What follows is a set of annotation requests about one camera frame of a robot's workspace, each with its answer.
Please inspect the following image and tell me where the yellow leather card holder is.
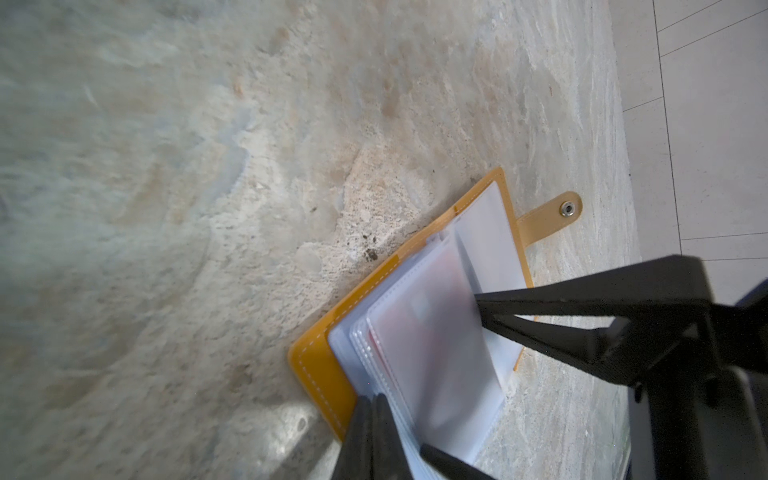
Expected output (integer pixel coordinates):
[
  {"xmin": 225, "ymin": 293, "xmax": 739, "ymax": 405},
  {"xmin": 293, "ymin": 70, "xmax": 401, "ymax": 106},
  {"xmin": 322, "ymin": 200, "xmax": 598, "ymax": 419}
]
[{"xmin": 288, "ymin": 168, "xmax": 583, "ymax": 479}]

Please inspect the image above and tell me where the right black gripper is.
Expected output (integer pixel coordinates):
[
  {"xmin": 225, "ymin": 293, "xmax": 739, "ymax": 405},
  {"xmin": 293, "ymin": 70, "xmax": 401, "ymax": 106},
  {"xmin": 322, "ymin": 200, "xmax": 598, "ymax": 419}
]
[{"xmin": 475, "ymin": 255, "xmax": 767, "ymax": 479}]

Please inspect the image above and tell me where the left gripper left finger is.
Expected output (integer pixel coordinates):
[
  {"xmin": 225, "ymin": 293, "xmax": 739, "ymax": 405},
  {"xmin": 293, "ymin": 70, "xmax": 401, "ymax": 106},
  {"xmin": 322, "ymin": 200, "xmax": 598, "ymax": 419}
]
[{"xmin": 331, "ymin": 393, "xmax": 413, "ymax": 479}]

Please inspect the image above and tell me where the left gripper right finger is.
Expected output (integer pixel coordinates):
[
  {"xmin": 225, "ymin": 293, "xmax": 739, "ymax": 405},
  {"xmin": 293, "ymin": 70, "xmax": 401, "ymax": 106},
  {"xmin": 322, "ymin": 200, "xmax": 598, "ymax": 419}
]
[{"xmin": 420, "ymin": 444, "xmax": 494, "ymax": 480}]

